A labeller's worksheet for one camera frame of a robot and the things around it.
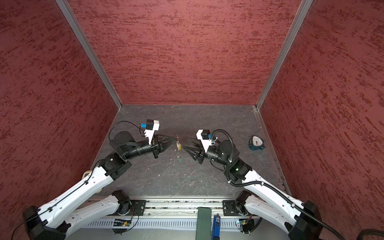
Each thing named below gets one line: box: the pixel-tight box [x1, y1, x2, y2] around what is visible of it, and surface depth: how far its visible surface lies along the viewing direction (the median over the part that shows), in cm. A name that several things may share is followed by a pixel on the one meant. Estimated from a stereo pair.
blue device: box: [211, 215, 221, 240], surface depth 68 cm
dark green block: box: [195, 207, 212, 240], surface depth 72 cm
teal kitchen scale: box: [248, 135, 265, 151], surface depth 97 cm
